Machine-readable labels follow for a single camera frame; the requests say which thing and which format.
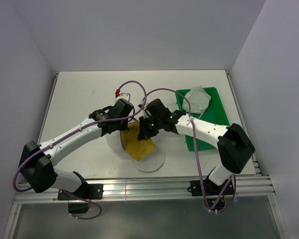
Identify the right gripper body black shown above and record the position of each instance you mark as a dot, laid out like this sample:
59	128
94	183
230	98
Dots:
151	125

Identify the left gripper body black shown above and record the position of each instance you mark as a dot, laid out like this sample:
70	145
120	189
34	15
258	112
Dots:
123	124

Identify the yellow bra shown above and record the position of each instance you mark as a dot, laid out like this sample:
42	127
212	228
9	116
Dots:
136	149

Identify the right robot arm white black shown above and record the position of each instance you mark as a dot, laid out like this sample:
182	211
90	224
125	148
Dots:
234	146

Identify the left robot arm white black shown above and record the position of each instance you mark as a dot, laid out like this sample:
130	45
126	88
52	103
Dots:
38	161

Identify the green plastic tray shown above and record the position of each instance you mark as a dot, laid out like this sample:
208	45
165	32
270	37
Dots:
214	113

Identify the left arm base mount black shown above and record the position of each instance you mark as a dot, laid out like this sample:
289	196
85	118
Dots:
82	200

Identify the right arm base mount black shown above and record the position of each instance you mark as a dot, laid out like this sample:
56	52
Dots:
221	197

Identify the aluminium rail frame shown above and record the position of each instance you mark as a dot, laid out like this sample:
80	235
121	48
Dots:
152	189

